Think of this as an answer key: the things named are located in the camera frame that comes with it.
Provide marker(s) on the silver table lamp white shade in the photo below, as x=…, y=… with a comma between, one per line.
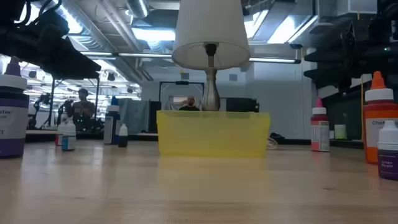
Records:
x=211, y=31

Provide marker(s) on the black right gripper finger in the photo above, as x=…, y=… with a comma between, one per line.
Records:
x=326, y=57
x=329, y=79

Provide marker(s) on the yellow mat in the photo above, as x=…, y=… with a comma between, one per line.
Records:
x=213, y=133

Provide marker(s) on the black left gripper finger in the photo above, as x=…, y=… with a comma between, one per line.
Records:
x=77, y=67

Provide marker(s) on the pale green canister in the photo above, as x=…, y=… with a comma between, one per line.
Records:
x=340, y=132

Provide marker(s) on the large orange food coloring bottle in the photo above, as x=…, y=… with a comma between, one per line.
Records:
x=379, y=124

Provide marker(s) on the standing person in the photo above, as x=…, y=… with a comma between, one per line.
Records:
x=84, y=109

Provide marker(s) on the large purple food coloring bottle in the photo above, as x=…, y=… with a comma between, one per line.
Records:
x=12, y=124

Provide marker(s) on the grey cloth cover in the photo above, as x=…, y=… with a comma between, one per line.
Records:
x=133, y=115

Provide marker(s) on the seated person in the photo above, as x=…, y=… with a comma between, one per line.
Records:
x=189, y=105

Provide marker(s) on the large blue food coloring bottle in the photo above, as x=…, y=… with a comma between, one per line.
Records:
x=112, y=124

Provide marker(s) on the black overhead rig frame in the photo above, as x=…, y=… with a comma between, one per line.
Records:
x=182, y=82

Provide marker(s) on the small dropper bottle blue label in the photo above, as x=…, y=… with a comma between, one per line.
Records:
x=69, y=137

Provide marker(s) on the black monitor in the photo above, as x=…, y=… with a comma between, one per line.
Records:
x=242, y=104

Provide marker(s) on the small dropper bottle red label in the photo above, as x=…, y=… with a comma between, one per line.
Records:
x=58, y=138

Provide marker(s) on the background black robot arm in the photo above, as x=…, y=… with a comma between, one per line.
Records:
x=63, y=109
x=38, y=102

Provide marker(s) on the black aluminium table frame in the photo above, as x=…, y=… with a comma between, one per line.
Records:
x=295, y=142

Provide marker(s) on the small dropper bottle purple label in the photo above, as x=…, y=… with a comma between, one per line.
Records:
x=388, y=155

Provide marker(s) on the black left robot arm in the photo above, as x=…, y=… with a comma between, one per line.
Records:
x=7, y=9

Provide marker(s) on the small black dropper bottle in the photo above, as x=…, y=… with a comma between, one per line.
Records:
x=123, y=138

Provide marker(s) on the large pink food coloring bottle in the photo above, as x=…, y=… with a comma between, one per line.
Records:
x=320, y=133

